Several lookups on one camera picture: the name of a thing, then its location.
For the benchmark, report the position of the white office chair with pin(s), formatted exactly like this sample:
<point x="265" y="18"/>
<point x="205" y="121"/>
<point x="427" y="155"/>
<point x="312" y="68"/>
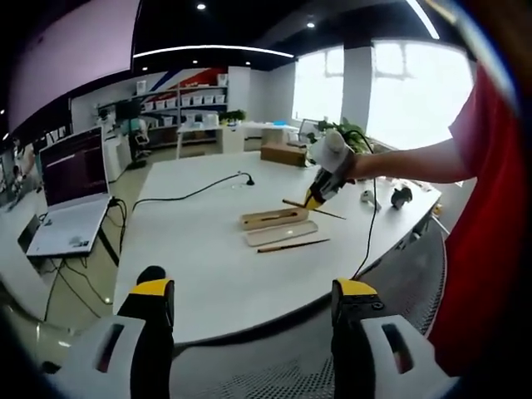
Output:
<point x="141" y="145"/>

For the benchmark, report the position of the white laptop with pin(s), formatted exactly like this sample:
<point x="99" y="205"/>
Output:
<point x="70" y="208"/>

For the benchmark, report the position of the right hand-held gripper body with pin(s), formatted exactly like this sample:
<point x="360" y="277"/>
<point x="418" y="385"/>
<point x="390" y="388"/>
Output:
<point x="332" y="151"/>

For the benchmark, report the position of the brown cardboard box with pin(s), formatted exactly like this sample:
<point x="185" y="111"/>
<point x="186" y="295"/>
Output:
<point x="282" y="154"/>

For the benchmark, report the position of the grey mesh office chair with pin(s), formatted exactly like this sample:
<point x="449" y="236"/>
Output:
<point x="407" y="291"/>

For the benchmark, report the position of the beige cutlery case base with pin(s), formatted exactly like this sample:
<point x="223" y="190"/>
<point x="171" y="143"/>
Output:
<point x="253" y="222"/>

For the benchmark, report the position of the white handheld controller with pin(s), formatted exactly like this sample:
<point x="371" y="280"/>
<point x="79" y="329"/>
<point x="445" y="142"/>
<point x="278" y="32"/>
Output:
<point x="370" y="199"/>

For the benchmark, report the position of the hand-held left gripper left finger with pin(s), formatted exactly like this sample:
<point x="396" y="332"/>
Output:
<point x="158" y="332"/>

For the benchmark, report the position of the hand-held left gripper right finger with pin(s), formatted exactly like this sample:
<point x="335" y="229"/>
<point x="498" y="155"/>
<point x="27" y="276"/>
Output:
<point x="349" y="332"/>

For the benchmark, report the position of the white counter table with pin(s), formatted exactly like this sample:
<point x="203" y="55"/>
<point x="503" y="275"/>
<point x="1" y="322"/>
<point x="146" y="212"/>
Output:
<point x="237" y="135"/>

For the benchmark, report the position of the shelves with white bins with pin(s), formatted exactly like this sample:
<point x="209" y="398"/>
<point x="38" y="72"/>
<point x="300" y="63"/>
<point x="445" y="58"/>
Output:
<point x="187" y="99"/>

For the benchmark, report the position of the ceiling light strip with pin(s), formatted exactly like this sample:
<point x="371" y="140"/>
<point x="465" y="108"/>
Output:
<point x="208" y="47"/>

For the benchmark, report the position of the potted green plant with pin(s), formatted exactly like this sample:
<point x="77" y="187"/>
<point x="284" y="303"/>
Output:
<point x="357" y="129"/>

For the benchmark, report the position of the small green plant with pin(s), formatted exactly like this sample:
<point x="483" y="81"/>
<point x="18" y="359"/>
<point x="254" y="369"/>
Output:
<point x="232" y="116"/>

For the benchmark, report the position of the white cabinet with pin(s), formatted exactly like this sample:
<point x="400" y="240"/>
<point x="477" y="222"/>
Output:
<point x="118" y="156"/>

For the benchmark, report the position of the wooden chopstick utensil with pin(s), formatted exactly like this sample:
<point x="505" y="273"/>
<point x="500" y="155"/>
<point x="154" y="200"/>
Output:
<point x="291" y="202"/>
<point x="295" y="245"/>

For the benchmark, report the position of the black computer mouse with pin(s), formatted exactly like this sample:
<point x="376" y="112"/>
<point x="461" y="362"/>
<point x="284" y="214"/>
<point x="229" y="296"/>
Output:
<point x="151" y="274"/>

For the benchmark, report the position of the person's red shirt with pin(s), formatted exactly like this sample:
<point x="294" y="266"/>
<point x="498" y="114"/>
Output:
<point x="486" y="228"/>

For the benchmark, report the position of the blue tray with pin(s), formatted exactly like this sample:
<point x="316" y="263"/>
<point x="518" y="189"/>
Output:
<point x="279" y="124"/>

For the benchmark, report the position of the grey office chair backrest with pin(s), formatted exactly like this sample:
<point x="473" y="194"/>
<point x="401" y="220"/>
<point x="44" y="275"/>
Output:
<point x="309" y="129"/>

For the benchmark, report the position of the beige cutlery case lid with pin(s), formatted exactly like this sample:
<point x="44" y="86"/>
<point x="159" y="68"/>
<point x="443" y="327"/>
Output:
<point x="282" y="234"/>

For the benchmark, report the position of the large bright window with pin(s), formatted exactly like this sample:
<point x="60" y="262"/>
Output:
<point x="318" y="87"/>
<point x="415" y="91"/>

